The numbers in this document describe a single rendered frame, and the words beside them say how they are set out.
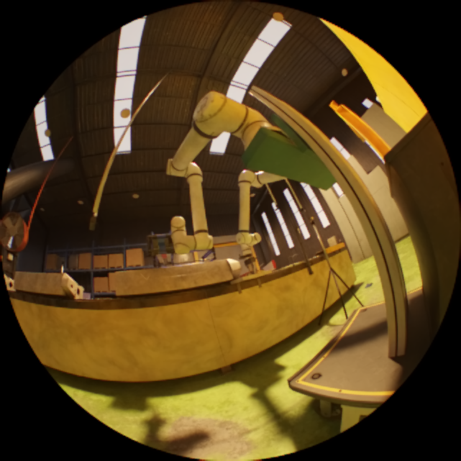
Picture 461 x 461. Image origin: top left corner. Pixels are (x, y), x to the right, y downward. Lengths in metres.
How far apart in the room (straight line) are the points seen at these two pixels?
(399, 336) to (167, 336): 1.26
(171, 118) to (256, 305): 9.28
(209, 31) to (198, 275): 9.13
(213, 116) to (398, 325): 0.90
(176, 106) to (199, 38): 4.09
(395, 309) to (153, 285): 1.33
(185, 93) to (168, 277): 8.88
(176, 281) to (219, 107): 1.13
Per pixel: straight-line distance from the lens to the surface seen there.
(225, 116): 0.63
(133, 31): 9.29
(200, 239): 0.88
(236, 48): 9.26
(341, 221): 6.49
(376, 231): 0.46
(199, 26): 8.93
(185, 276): 1.23
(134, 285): 1.25
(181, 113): 9.41
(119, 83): 9.72
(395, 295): 0.50
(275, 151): 0.57
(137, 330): 1.26
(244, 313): 1.33
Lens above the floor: 0.72
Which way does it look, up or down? 22 degrees up
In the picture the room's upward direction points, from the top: 16 degrees counter-clockwise
